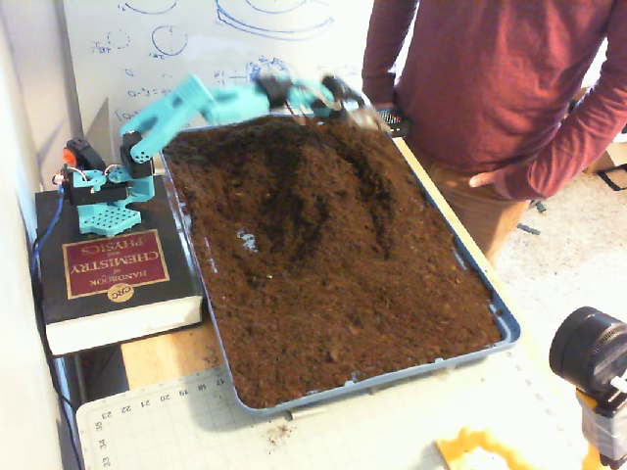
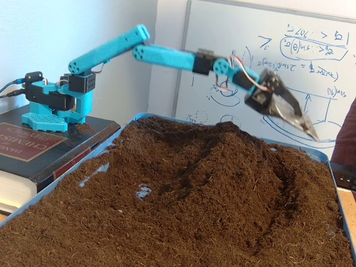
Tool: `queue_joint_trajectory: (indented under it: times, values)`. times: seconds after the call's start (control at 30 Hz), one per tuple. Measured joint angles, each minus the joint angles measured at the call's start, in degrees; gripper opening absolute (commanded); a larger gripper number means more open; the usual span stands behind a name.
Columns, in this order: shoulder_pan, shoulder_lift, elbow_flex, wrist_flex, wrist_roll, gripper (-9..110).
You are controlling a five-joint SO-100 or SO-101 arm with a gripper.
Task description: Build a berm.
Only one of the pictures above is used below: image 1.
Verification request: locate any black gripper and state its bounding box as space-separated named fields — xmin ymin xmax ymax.
xmin=320 ymin=73 xmax=366 ymax=117

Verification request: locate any silver foil scoop plate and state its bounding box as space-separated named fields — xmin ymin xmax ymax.
xmin=345 ymin=102 xmax=393 ymax=133

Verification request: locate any brown soil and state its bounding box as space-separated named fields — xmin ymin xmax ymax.
xmin=160 ymin=115 xmax=505 ymax=410

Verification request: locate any left forearm maroon sleeve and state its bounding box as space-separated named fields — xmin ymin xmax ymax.
xmin=504 ymin=82 xmax=627 ymax=201

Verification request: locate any right forearm maroon sleeve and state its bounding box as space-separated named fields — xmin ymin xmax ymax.
xmin=361 ymin=23 xmax=415 ymax=105

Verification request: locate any person left hand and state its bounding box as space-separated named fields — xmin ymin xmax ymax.
xmin=467 ymin=168 xmax=513 ymax=198

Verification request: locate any person in maroon sweater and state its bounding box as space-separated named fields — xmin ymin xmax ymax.
xmin=361 ymin=0 xmax=627 ymax=268

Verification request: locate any whiteboard with blue drawings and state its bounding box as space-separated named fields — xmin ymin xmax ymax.
xmin=53 ymin=0 xmax=378 ymax=148

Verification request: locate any grey backpack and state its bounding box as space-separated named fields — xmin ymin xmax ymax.
xmin=516 ymin=195 xmax=550 ymax=236

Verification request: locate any black controller block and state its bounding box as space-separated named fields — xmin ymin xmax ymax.
xmin=62 ymin=138 xmax=107 ymax=170

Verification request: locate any black chemistry physics handbook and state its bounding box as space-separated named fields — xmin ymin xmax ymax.
xmin=32 ymin=173 xmax=206 ymax=357

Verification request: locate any blue plastic tray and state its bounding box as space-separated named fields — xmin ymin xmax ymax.
xmin=156 ymin=106 xmax=521 ymax=418

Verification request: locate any pale green cutting mat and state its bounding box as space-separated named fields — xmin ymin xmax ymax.
xmin=75 ymin=337 xmax=597 ymax=470

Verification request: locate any yellow plastic piece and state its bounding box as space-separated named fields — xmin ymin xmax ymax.
xmin=434 ymin=426 xmax=540 ymax=470

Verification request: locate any blue cable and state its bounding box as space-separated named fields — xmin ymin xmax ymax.
xmin=29 ymin=188 xmax=68 ymax=283

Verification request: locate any black lens camera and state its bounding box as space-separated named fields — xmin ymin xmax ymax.
xmin=548 ymin=305 xmax=627 ymax=469

